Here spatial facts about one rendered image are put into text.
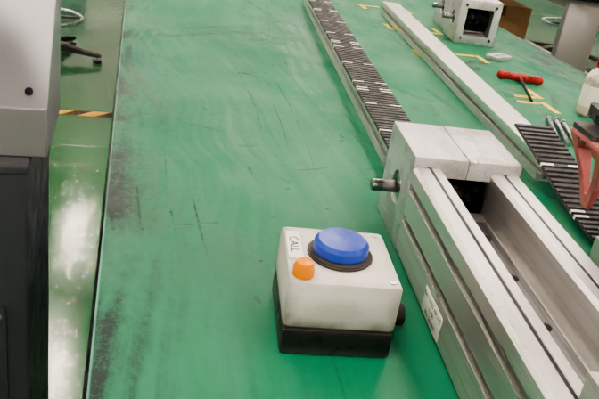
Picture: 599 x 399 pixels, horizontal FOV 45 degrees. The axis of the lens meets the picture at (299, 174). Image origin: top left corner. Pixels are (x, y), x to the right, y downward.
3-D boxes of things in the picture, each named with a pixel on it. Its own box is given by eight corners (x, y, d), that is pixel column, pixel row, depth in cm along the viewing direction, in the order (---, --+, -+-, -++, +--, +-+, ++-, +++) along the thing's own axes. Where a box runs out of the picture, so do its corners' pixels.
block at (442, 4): (422, 20, 176) (431, -21, 172) (468, 25, 177) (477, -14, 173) (432, 28, 167) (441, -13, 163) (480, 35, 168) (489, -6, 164)
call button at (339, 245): (307, 246, 54) (312, 223, 53) (360, 249, 55) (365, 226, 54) (314, 274, 51) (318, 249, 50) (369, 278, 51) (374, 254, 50)
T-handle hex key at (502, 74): (495, 77, 133) (497, 67, 132) (541, 85, 132) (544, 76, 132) (504, 101, 119) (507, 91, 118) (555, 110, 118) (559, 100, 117)
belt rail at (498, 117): (380, 13, 175) (382, 1, 174) (396, 15, 176) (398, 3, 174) (534, 180, 88) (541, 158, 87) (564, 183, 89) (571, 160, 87)
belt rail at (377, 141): (303, 4, 172) (305, -9, 171) (319, 5, 173) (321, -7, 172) (383, 166, 85) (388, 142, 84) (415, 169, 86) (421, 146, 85)
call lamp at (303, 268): (291, 267, 50) (293, 252, 49) (312, 269, 50) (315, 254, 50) (292, 279, 49) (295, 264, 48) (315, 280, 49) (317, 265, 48)
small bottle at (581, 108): (574, 115, 117) (596, 44, 112) (574, 109, 120) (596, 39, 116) (598, 120, 116) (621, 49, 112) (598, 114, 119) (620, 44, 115)
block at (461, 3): (432, 30, 165) (441, -12, 161) (480, 36, 166) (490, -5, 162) (442, 40, 156) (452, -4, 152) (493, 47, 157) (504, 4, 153)
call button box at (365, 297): (271, 289, 58) (281, 220, 55) (388, 297, 59) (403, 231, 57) (277, 354, 51) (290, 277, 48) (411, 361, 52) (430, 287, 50)
